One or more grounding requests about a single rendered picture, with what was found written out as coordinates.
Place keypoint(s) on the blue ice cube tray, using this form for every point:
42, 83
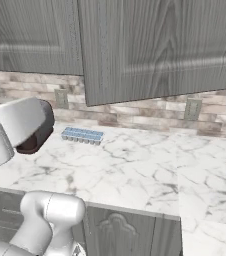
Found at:
82, 135

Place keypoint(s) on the grey wall cupboard door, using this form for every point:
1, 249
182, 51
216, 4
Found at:
28, 33
158, 46

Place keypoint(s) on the grey base cupboard door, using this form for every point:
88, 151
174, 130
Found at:
1, 213
125, 233

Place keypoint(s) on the grey wall socket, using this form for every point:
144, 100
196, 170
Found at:
61, 98
192, 109

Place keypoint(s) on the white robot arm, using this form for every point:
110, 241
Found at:
25, 213

